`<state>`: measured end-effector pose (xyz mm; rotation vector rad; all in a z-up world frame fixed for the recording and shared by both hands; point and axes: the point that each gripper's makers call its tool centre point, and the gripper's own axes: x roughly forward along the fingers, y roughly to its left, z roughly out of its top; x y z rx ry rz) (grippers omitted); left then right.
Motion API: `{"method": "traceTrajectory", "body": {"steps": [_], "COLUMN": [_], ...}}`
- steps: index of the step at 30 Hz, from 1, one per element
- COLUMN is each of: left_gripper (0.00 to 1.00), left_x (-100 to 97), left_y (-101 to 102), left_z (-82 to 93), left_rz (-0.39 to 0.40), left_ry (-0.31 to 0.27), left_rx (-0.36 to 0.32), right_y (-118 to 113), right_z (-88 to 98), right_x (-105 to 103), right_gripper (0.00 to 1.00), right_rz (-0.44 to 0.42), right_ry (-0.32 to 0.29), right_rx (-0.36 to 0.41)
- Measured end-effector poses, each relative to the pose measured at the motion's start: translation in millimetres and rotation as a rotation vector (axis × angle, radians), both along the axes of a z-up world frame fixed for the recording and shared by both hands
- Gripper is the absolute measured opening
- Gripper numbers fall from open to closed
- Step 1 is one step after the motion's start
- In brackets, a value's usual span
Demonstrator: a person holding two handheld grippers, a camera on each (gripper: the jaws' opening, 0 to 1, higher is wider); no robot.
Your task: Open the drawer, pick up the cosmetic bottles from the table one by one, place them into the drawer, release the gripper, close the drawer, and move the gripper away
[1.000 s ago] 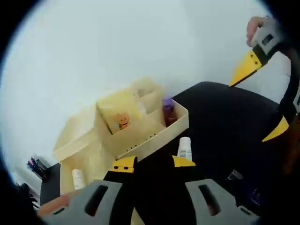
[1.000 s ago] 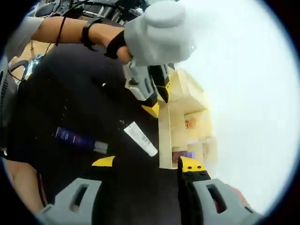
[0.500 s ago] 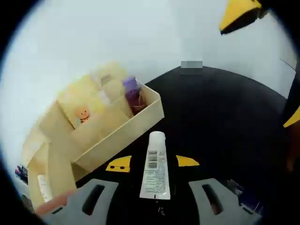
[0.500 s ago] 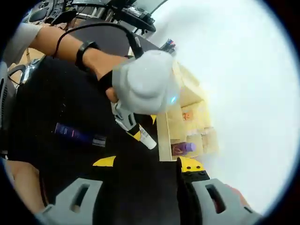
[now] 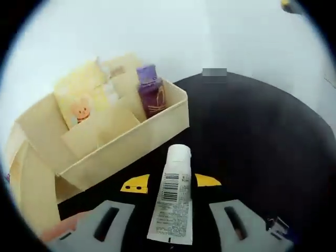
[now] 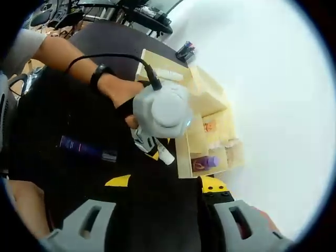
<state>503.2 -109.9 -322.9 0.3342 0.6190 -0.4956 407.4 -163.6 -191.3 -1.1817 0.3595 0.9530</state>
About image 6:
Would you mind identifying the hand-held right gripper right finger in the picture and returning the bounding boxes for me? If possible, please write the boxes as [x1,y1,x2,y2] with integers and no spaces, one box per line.
[197,175,293,252]

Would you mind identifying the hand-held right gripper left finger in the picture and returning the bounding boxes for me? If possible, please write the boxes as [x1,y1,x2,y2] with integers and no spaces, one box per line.
[39,173,133,252]

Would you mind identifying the short white cosmetic tube bottle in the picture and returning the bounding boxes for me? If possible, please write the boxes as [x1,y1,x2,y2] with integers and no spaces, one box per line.
[156,138,176,166]

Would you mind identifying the long white cosmetic tube bottle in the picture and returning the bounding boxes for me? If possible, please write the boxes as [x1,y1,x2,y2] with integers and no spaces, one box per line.
[153,68,184,81]

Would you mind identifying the cream drawer organizer box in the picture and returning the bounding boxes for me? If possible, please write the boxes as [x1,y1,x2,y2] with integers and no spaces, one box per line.
[135,48,247,180]

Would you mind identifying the cream drawer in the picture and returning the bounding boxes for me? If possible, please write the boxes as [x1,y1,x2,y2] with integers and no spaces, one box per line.
[135,48,191,82]

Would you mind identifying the dark blue cosmetic spray bottle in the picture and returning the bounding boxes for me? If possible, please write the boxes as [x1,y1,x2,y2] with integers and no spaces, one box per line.
[59,134,118,163]

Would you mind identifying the purple cosmetic bottle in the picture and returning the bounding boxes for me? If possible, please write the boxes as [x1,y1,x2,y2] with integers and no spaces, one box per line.
[192,155,221,173]

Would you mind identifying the person's right hand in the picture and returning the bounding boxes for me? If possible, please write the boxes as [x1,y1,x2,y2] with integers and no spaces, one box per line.
[253,209,279,236]

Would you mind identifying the person's left hand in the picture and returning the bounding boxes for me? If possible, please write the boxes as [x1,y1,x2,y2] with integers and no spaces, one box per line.
[98,74,147,130]

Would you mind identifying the person's bare leg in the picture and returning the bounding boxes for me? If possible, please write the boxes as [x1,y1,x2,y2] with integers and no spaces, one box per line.
[5,178,51,238]

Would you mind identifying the black mesh pen holder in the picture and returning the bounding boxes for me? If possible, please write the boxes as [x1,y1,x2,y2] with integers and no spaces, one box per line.
[175,40,197,63]

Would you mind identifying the black wristband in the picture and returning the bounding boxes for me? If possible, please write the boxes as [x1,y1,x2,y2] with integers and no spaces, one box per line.
[90,64,116,91]

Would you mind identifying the black background desk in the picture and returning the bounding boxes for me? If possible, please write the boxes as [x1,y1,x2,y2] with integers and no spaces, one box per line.
[115,0,174,35]

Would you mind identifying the black table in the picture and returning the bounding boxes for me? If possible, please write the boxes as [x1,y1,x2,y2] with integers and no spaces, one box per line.
[5,20,200,252]

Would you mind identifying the grey shirt sleeve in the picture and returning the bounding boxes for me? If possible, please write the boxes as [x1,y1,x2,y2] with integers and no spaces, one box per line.
[5,28,47,68]

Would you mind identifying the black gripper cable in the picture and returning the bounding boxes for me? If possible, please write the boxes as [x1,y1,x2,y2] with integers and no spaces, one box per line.
[65,54,164,91]

